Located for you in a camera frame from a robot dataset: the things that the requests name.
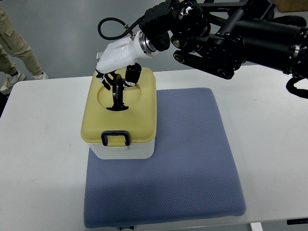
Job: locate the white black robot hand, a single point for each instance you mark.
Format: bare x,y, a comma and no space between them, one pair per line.
124,53

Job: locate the yellow box lid black handle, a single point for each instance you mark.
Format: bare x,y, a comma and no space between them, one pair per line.
139,120

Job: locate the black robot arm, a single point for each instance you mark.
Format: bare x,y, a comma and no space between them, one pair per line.
216,38

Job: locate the white storage box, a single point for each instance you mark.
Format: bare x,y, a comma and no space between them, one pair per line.
117,149

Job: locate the cardboard box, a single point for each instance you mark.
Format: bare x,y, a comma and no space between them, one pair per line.
289,6

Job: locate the upper metal floor plate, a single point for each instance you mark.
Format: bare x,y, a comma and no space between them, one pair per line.
99,55

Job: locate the person in beige trousers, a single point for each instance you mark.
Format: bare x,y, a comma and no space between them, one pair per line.
13,44

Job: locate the blue padded mat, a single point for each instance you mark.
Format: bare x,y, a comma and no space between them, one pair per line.
191,174

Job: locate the black table control panel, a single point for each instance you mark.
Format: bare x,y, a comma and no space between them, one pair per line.
297,221

